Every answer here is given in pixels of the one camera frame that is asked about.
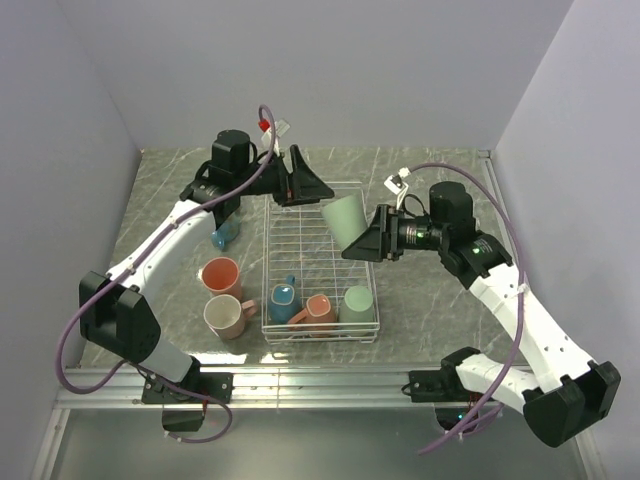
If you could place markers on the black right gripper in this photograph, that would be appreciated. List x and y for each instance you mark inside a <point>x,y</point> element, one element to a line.
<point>371,245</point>

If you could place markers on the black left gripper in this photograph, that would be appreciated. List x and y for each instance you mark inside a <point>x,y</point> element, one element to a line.
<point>302,186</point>

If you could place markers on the light green cup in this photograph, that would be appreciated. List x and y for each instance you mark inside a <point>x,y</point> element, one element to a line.
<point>345,219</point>

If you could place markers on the pale green tumbler cup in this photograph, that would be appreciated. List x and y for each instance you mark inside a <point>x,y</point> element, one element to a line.
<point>357,306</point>

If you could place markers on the salmon mug white inside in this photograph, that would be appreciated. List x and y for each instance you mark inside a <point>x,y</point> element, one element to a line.
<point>317,318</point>

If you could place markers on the blue patterned mug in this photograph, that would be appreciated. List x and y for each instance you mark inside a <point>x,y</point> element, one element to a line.
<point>284,302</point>

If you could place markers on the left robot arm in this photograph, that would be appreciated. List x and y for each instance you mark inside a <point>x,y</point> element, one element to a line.
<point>115,307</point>

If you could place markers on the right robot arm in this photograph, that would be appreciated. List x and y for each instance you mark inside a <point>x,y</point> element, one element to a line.
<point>567,390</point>

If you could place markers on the blue mug orange inside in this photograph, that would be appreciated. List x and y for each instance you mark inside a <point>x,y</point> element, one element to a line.
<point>226,232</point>

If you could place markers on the salmon tumbler cup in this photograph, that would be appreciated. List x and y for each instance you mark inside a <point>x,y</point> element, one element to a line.
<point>221,276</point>

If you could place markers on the pink mug white inside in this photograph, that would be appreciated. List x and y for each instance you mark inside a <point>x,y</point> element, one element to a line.
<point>226,316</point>

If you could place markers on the white wire dish rack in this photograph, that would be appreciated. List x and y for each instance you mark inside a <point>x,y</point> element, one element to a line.
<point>298,243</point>

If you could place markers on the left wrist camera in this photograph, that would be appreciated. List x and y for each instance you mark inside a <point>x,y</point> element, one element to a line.
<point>280,129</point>

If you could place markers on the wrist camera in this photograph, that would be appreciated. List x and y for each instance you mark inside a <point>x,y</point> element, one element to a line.
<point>396,184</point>
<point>280,129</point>

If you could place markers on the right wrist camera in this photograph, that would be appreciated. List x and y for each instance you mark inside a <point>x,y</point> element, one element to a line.
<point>396,184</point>

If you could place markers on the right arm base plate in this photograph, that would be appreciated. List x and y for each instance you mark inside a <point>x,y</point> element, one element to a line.
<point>436,386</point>

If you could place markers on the aluminium mounting rail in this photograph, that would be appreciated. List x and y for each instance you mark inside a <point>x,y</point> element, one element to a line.
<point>278,386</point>

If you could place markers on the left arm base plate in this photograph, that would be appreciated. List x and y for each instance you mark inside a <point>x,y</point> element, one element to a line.
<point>217,385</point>

